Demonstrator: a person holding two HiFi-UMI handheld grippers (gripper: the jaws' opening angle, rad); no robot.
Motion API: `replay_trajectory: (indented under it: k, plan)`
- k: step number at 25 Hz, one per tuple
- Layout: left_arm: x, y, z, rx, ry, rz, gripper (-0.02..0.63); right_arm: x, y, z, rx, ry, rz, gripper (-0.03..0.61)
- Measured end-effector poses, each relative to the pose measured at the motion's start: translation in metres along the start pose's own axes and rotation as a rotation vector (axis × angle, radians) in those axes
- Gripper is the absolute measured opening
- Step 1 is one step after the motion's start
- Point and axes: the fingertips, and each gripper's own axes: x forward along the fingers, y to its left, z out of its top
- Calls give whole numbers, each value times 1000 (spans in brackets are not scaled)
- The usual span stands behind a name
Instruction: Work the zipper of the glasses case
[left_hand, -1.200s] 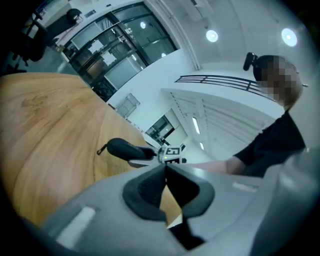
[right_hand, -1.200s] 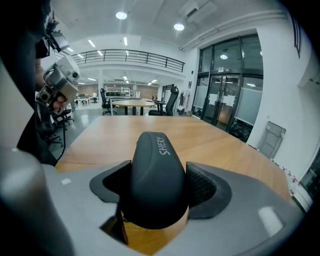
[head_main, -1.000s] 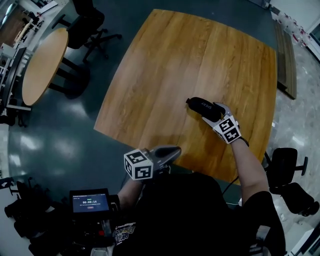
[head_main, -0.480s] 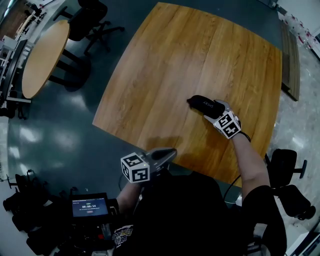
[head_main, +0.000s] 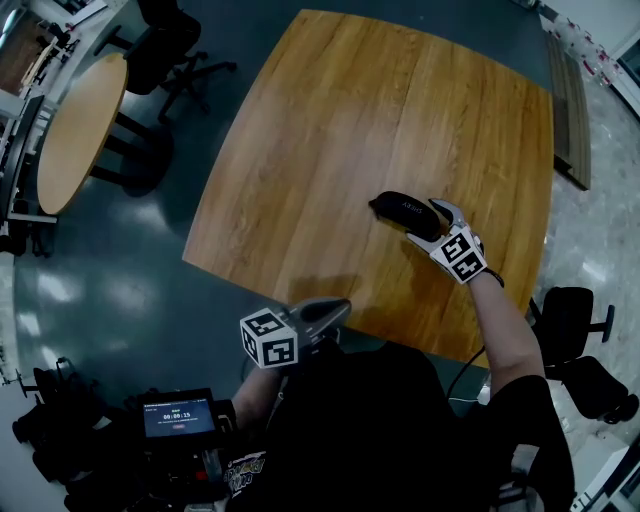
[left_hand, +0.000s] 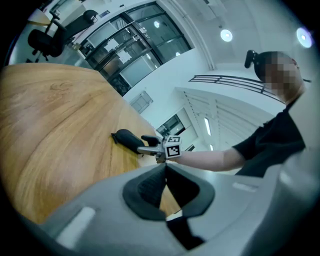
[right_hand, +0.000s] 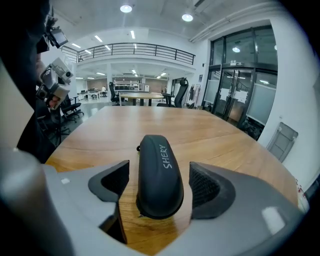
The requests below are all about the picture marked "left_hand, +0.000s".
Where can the black balcony railing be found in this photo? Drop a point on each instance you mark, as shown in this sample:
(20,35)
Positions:
(232,81)

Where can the grey folded table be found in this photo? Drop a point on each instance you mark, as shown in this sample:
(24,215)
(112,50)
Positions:
(141,102)

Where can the white paper notice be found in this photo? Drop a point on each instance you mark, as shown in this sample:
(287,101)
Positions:
(124,56)
(111,45)

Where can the white wall pipes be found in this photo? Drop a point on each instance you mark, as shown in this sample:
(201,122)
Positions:
(197,37)

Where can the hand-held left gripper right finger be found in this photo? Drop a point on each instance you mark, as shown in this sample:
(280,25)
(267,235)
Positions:
(230,200)

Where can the person's black shirt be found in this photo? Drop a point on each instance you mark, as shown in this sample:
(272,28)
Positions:
(275,145)

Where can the person's right forearm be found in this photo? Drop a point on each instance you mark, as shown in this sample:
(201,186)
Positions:
(207,160)

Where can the linear ceiling light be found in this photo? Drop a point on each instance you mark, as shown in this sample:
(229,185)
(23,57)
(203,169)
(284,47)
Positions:
(207,126)
(211,147)

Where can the black oval case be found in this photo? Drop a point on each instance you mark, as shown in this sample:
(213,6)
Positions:
(128,140)

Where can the cardboard box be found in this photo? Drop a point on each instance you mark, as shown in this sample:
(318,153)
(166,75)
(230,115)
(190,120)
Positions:
(77,46)

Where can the round wooden table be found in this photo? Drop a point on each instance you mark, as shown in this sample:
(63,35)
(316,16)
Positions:
(41,18)

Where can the dark glass window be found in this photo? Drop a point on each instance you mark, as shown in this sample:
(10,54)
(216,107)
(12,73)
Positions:
(171,125)

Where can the round ceiling light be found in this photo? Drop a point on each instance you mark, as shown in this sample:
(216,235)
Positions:
(304,37)
(226,35)

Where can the black head-worn camera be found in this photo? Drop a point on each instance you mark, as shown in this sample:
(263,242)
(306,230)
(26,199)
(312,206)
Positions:
(250,58)

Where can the black framed glass entrance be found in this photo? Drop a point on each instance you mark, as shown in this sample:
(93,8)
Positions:
(140,52)

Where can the black high-back office chair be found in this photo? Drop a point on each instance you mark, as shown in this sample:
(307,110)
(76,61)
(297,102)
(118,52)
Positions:
(50,40)

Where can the person's head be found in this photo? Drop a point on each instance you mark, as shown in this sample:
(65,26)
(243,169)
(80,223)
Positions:
(282,75)

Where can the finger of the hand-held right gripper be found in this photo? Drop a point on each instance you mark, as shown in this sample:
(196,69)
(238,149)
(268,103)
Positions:
(152,140)
(150,150)

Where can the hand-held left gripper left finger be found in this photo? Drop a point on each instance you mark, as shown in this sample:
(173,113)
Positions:
(105,225)

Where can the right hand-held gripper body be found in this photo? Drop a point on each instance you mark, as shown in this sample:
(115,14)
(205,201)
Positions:
(172,150)

